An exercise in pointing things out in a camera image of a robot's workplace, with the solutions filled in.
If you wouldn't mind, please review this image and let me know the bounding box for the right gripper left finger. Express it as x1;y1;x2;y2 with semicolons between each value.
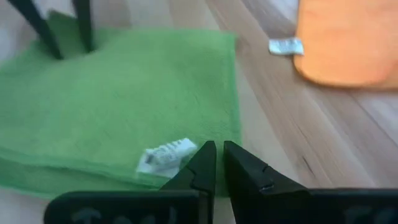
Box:
43;140;218;224

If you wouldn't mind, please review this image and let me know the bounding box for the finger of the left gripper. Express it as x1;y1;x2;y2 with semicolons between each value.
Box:
72;0;96;53
7;0;65;60

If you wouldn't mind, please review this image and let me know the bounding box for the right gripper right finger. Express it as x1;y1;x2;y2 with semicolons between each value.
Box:
223;140;398;224

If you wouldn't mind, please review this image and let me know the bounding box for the green microfiber towel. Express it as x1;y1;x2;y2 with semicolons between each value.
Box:
0;10;243;200

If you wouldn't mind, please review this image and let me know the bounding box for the orange microfiber towel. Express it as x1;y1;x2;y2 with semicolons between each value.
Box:
268;0;398;91

